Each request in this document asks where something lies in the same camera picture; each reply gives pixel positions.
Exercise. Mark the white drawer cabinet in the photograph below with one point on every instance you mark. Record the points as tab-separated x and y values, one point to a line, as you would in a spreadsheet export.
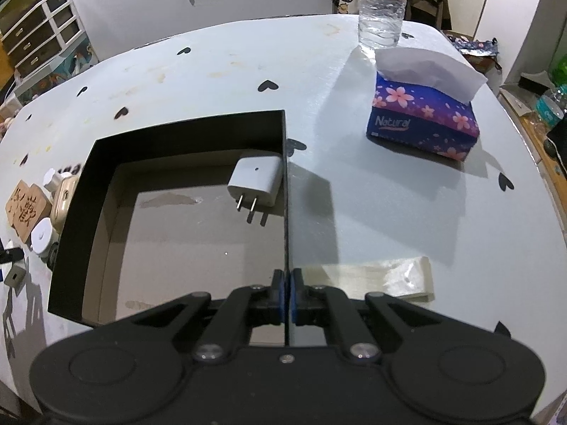
37	31

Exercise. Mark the water bottle teal label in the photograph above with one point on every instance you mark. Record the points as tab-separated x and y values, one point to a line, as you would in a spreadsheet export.
549	106

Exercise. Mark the clear plastic strip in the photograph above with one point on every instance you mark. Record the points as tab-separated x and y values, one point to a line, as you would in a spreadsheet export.
381	276

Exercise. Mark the green plastic bag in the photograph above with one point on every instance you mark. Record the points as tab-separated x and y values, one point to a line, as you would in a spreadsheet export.
559	73

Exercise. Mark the purple floral tissue pack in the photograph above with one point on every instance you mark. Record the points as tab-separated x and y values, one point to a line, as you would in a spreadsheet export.
423	110

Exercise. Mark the white plug charger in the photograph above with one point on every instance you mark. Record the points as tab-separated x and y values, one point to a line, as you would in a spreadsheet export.
257	178

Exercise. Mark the engraved wooden sign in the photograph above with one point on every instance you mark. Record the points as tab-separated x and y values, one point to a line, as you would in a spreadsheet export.
24	206

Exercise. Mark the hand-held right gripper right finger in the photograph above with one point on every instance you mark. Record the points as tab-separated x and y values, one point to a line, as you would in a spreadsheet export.
294	294

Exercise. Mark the white round puck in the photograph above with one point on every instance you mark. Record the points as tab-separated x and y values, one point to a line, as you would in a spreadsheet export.
42	233

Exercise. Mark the blue patterned cloth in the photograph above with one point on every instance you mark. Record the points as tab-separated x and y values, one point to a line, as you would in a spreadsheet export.
476	48

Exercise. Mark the black cardboard box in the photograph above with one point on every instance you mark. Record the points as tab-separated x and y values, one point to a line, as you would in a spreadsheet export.
177	212

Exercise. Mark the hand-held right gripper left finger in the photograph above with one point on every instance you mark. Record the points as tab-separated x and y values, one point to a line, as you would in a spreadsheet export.
278	294

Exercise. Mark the small white adapter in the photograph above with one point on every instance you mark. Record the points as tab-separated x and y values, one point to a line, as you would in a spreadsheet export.
55	178

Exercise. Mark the clear water bottle red label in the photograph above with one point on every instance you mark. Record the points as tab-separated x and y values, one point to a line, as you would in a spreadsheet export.
382	6

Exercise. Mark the small grey cube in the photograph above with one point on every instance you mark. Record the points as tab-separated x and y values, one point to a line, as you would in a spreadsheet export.
13	277

